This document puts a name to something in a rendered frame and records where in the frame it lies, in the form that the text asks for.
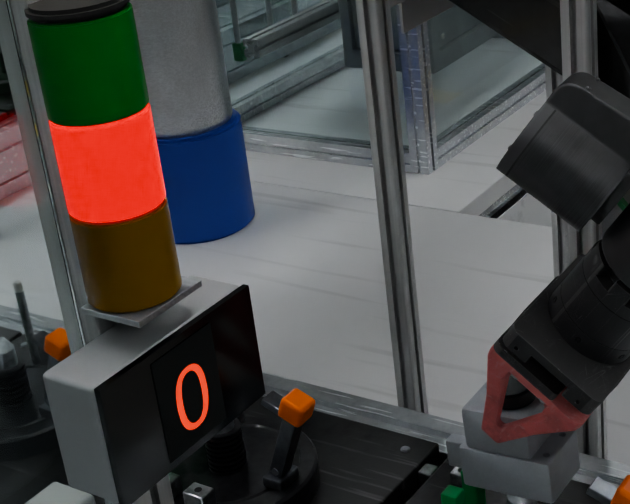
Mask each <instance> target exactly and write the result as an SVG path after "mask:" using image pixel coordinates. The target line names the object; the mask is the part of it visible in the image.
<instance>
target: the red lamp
mask: <svg viewBox="0 0 630 504"><path fill-rule="evenodd" d="M49 126H50V131H51V136H52V140H53V145H54V149H55V154H56V159H57V163H58V168H59V172H60V177H61V182H62V186H63V191H64V195H65V200H66V205H67V209H68V213H69V214H70V215H71V216H72V217H74V218H75V219H77V220H80V221H84V222H91V223H106V222H115V221H121V220H126V219H130V218H133V217H137V216H140V215H142V214H145V213H147V212H149V211H151V210H153V209H154V208H156V207H157V206H159V205H160V204H161V203H162V202H163V200H164V199H165V197H166V189H165V184H164V178H163V173H162V167H161V162H160V156H159V151H158V145H157V140H156V134H155V129H154V123H153V117H152V112H151V106H150V104H149V103H148V104H147V105H146V107H145V108H144V109H142V110H141V111H139V112H138V113H136V114H134V115H131V116H129V117H126V118H123V119H121V120H117V121H113V122H109V123H104V124H99V125H92V126H73V127H72V126H62V125H58V124H55V123H53V122H51V121H50V120H49Z"/></svg>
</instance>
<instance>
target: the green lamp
mask: <svg viewBox="0 0 630 504"><path fill-rule="evenodd" d="M27 25H28V30H29V35H30V39H31V44H32V48H33V53H34V58H35V62H36V67H37V71H38V76H39V81H40V85H41V90H42V94H43V99H44V104H45V108H46V113H47V117H48V119H49V120H50V121H51V122H53V123H55V124H58V125H62V126H72V127H73V126H92V125H99V124H104V123H109V122H113V121H117V120H121V119H123V118H126V117H129V116H131V115H134V114H136V113H138V112H139V111H141V110H142V109H144V108H145V107H146V105H147V104H148V103H149V95H148V90H147V84H146V79H145V73H144V68H143V62H142V57H141V51H140V46H139V40H138V34H137V29H136V23H135V18H134V12H133V7H132V4H131V3H130V2H128V3H127V5H126V6H125V7H124V8H122V9H121V10H119V11H117V12H114V13H111V14H109V15H105V16H102V17H98V18H94V19H90V20H84V21H78V22H71V23H60V24H43V23H37V22H33V21H32V20H31V19H28V20H27Z"/></svg>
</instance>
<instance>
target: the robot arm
mask: <svg viewBox="0 0 630 504"><path fill-rule="evenodd" d="M533 115H534V117H533V118H532V119H531V120H530V122H529V123H528V124H527V126H526V127H525V128H524V129H523V131H522V132H521V133H520V135H519V136H518V137H517V139H516V140H515V141H514V143H513V144H512V145H510V146H509V147H508V151H507V152H506V154H505V155H504V156H503V158H502V159H501V161H500V162H499V164H498V166H497V167H496V169H497V170H499V171H500V172H501V173H503V174H504V175H505V176H507V177H508V178H509V179H511V180H512V181H513V182H514V183H516V184H517V185H518V186H520V187H521V188H522V189H524V190H525V191H526V192H528V193H529V194H530V195H532V196H533V197H534V198H535V199H537V200H538V201H539V202H541V203H542V204H543V205H545V206H546V207H547V208H549V209H550V210H551V211H553V212H554V213H555V214H556V215H558V216H559V217H560V218H562V219H563V220H564V221H566V222H567V223H568V224H570V225H571V226H572V227H574V228H575V229H576V230H577V231H580V230H581V229H582V228H583V227H584V226H585V225H586V224H587V222H588V221H589V220H590V219H591V220H593V221H594V222H595V223H597V224H598V225H599V224H600V223H601V222H602V221H603V220H604V219H605V217H606V216H607V215H608V214H609V213H610V212H611V210H612V209H613V208H614V207H615V206H616V204H617V203H618V202H619V201H620V200H621V199H622V197H623V196H624V195H625V194H626V193H627V191H628V190H629V189H630V99H629V98H627V97H626V96H624V95H623V94H621V93H619V92H618V91H616V90H615V89H613V88H611V87H610V86H608V85H607V84H605V83H603V82H602V81H600V78H598V77H594V76H592V75H591V74H589V73H585V72H577V73H574V74H572V75H570V76H569V77H568V78H567V79H566V80H565V81H564V82H562V83H561V84H560V85H559V86H558V87H557V88H556V89H555V90H554V91H553V92H552V94H551V95H550V96H549V98H548V99H547V100H546V102H545V103H544V104H543V105H542V107H541V108H540V109H539V110H538V111H536V112H535V113H534V114H533ZM629 370H630V203H629V205H628V206H627V207H626V208H625V209H624V210H623V212H622V213H621V214H620V215H619V216H618V217H617V219H616V220H615V221H614V222H613V223H612V224H611V226H610V227H609V228H608V229H607V230H606V231H605V233H604V235H603V237H602V239H601V240H599V241H597V242H596V243H595V244H594V245H593V247H592V248H591V249H590V250H589V251H588V252H587V254H586V255H584V254H581V255H579V256H578V257H577V258H576V259H575V260H574V261H573V262H572V263H571V264H570V265H569V266H568V267H567V268H566V269H565V271H564V272H563V273H562V274H561V275H560V276H556V277H555V278H554V279H553V280H552V281H551V282H550V283H549V284H548V286H547V287H546V288H545V289H544V290H543V291H542V292H541V293H540V294H539V295H538V296H537V297H536V298H535V299H534V300H533V301H532V302H531V303H530V304H529V305H528V306H527V307H526V308H525V310H524V311H523V312H522V313H521V314H520V315H519V317H518V318H517V319H516V320H515V321H514V323H513V324H512V325H511V326H510V327H509V328H508V329H507V330H506V331H505V332H504V333H503V334H502V335H501V336H500V337H499V339H498V340H497V341H496V342H495V343H494V344H493V346H492V347H491V348H490V350H489V352H488V361H487V393H486V400H485V407H484V413H483V420H482V426H481V428H482V430H483V431H484V432H485V433H486V434H487V435H488V436H489V437H491V438H492V439H493V440H494V441H495V442H496V443H502V442H507V441H511V440H515V439H519V438H523V437H528V436H532V435H539V434H548V433H558V432H568V431H575V430H577V429H578V428H580V427H581V426H582V425H583V424H584V423H585V422H586V420H587V419H588V418H589V416H590V415H591V414H592V413H593V411H594V410H595V409H596V408H597V407H598V406H599V405H600V404H601V403H602V402H603V401H604V400H605V399H606V397H607V396H608V395H609V394H610V393H611V392H612V391H613V390H614V389H615V388H616V387H617V386H618V384H619V383H620V382H621V380H622V379H623V378H624V376H625V375H626V374H627V373H628V371H629ZM510 375H511V376H512V377H513V378H514V379H516V380H518V381H519V382H520V383H521V384H522V385H523V386H525V387H526V388H527V389H528V390H529V391H530V392H531V393H532V394H534V395H535V396H536V397H537V398H538V399H539V400H540V402H541V403H543V404H544V407H545V408H544V410H543V411H542V412H541V413H538V414H535V415H532V416H529V417H526V418H523V419H519V420H516V421H513V422H510V423H504V422H502V421H501V418H500V417H501V413H502V408H503V404H504V399H505V395H506V390H507V386H508V381H509V377H510Z"/></svg>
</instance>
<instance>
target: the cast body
mask: <svg viewBox="0 0 630 504"><path fill-rule="evenodd" d="M486 393H487V382H486V383H485V384H484V385H483V386H482V387H481V388H480V389H479V390H478V391H477V393H476V394H475V395H474V396H473V397H472V398H471V399H470V400H469V401H468V402H467V403H466V404H465V406H464V407H463V408H462V418H463V424H464V431H465V436H463V435H458V434H451V435H450V436H449V437H448V438H447V439H446V448H447V454H448V460H449V465H451V466H456V467H460V468H462V472H463V479H464V483H465V484H466V485H469V486H474V487H478V488H483V489H487V490H492V491H496V492H501V493H505V494H509V495H514V496H518V497H523V498H527V499H532V500H536V501H541V502H545V503H550V504H552V503H554V502H555V501H556V499H557V498H558V497H559V495H560V494H561V493H562V491H563V490H564V489H565V487H566V486H567V484H568V483H569V482H570V480H571V479H572V478H573V476H574V475H575V474H576V472H577V471H578V470H579V468H580V460H579V451H578V442H577V433H576V430H575V431H568V432H558V433H548V434H539V435H532V436H528V437H523V438H519V439H515V440H511V441H507V442H502V443H496V442H495V441H494V440H493V439H492V438H491V437H489V436H488V435H487V434H486V433H485V432H484V431H483V430H482V428H481V426H482V420H483V413H484V407H485V400H486ZM544 408H545V407H544V404H543V403H541V402H540V400H539V399H538V398H537V397H536V396H535V395H534V394H532V393H531V392H530V391H529V390H528V389H527V388H526V387H525V386H523V385H522V384H521V383H520V382H519V381H518V380H516V379H514V378H513V377H512V376H511V375H510V377H509V381H508V386H507V390H506V395H505V399H504V404H503V408H502V413H501V417H500V418H501V421H502V422H504V423H510V422H513V421H516V420H519V419H523V418H526V417H529V416H532V415H535V414H538V413H541V412H542V411H543V410H544Z"/></svg>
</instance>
